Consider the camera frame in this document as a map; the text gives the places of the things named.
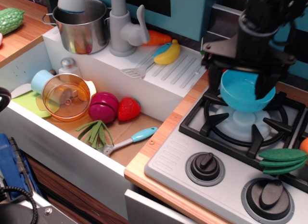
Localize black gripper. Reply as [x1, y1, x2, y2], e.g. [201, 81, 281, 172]
[203, 19, 296, 100]

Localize blue plastic bowl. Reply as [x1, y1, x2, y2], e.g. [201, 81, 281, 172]
[220, 70, 276, 113]

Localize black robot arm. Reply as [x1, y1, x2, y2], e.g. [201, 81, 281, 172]
[202, 0, 308, 99]

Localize yellow toy banana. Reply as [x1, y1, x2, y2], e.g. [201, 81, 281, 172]
[154, 39, 180, 65]

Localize black stove grate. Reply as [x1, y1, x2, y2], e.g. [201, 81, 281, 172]
[180, 90, 305, 170]

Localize grey stove top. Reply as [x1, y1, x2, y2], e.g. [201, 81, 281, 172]
[144, 92, 308, 224]

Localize green felt leaves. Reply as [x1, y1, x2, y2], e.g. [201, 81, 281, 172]
[259, 148, 308, 175]

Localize orange toy fruit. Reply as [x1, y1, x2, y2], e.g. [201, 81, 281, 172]
[299, 138, 308, 154]

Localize orange toy carrot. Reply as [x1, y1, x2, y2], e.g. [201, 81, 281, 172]
[142, 30, 172, 46]

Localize left black stove knob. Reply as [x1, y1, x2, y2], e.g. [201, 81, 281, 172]
[185, 152, 225, 187]

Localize black stove knob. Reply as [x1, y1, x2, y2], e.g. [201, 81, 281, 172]
[241, 178, 295, 224]
[185, 152, 225, 187]

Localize red toy strawberry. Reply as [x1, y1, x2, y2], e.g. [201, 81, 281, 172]
[117, 97, 141, 121]

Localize grey toy faucet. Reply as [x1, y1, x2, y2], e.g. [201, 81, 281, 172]
[109, 0, 150, 57]

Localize right black stove knob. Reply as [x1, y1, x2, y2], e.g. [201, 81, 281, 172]
[241, 178, 295, 224]

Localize magenta toy onion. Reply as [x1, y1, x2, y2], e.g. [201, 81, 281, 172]
[88, 92, 119, 124]

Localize green felt strips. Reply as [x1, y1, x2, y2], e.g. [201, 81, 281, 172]
[76, 120, 115, 150]

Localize white sink basin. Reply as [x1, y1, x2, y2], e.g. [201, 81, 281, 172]
[0, 26, 210, 220]

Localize stainless steel pot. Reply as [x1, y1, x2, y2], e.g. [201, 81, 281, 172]
[42, 0, 109, 54]

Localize white salt shaker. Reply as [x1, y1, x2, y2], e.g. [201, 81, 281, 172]
[59, 57, 82, 77]

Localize orange transparent pot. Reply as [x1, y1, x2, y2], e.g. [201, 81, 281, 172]
[36, 73, 96, 121]

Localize white blue bottle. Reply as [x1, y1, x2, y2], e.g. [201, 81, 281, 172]
[57, 0, 86, 13]

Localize light blue cup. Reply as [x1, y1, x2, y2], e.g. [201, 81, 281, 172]
[31, 70, 54, 94]

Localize green cutting board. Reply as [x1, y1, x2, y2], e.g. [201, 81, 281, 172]
[13, 91, 51, 118]

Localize white toy knife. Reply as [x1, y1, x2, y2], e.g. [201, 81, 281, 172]
[11, 83, 32, 99]

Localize green toy bitter gourd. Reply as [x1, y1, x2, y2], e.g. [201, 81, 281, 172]
[0, 8, 25, 36]

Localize grey toy spatula blue handle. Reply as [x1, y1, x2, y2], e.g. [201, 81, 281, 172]
[120, 42, 172, 79]

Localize grey peeler blue handle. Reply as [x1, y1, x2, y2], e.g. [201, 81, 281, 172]
[98, 127, 158, 157]

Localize black cable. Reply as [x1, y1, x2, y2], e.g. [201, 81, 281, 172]
[0, 186, 39, 224]

